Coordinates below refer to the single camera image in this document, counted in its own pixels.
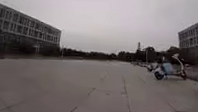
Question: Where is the row of dark trees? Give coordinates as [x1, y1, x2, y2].
[58, 38, 198, 68]

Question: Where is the distant tower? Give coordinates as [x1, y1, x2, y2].
[135, 41, 142, 53]

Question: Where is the grey paved plaza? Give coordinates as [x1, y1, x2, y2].
[0, 52, 198, 112]

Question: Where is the long pale multi-storey building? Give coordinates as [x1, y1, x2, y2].
[0, 0, 65, 59]

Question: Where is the grey multi-storey building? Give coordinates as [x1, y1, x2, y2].
[177, 11, 198, 52]

